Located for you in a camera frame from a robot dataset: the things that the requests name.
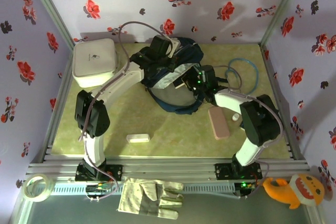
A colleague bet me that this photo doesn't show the dark blue book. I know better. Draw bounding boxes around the dark blue book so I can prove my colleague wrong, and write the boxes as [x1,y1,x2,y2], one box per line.
[173,78,187,89]

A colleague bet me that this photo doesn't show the navy blue backpack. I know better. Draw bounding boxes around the navy blue backpack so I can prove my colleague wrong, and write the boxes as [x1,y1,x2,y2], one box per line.
[130,36,205,116]

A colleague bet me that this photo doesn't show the pink pencil case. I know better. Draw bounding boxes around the pink pencil case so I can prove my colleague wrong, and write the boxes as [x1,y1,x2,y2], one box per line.
[207,106,229,140]

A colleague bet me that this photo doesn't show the small white eraser case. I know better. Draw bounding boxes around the small white eraser case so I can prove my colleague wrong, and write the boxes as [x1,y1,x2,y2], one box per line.
[126,133,150,143]

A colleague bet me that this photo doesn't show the blue stethoscope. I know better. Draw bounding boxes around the blue stethoscope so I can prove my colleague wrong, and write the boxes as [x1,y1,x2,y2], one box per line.
[225,58,260,95]

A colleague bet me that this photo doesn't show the white plastic lunch box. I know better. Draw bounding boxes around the white plastic lunch box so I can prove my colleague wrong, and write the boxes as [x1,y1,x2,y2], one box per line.
[72,38,121,88]

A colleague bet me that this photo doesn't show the grey work glove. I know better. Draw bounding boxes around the grey work glove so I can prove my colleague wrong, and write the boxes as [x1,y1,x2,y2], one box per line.
[117,177,184,220]

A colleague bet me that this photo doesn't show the orange plush toy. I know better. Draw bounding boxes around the orange plush toy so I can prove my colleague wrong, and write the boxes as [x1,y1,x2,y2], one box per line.
[262,173,326,210]

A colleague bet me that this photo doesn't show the clear tape roll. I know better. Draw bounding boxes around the clear tape roll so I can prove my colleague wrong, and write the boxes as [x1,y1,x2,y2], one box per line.
[22,173,55,203]

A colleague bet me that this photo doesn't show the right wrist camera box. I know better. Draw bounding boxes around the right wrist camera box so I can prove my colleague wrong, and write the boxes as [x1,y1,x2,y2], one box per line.
[199,65,216,83]

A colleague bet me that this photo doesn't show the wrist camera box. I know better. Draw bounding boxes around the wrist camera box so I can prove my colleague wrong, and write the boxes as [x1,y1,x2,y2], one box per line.
[149,35,182,57]
[199,65,216,83]

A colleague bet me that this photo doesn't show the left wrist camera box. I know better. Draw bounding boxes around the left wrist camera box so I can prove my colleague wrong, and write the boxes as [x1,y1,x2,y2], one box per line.
[149,35,182,57]

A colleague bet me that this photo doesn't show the aluminium side rail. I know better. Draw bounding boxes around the aluminium side rail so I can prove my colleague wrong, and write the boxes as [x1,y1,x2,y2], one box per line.
[30,49,76,163]
[261,45,307,161]

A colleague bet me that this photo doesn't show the left arm grey cable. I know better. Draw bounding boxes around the left arm grey cable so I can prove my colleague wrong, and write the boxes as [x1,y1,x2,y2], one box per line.
[78,20,175,202]

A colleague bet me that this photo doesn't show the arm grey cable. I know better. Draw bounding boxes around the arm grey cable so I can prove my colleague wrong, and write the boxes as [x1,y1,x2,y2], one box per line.
[78,20,175,202]
[213,65,285,200]

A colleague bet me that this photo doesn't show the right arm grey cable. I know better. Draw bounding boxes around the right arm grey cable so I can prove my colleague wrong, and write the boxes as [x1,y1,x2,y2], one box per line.
[213,65,285,200]

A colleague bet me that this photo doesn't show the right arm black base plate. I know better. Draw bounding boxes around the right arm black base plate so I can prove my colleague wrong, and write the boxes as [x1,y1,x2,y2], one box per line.
[214,163,263,180]

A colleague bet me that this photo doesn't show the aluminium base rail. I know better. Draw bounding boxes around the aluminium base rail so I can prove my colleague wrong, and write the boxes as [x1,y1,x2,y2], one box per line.
[26,155,310,183]

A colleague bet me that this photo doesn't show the white slotted cable duct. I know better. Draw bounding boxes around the white slotted cable duct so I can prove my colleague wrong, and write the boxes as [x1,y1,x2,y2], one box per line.
[34,183,236,195]

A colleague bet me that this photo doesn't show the aluminium frame post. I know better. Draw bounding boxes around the aluminium frame post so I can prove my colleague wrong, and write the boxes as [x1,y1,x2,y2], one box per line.
[259,0,308,46]
[25,0,76,50]

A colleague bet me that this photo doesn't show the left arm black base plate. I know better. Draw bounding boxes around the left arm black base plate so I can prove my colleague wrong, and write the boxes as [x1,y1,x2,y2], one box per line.
[75,164,123,182]

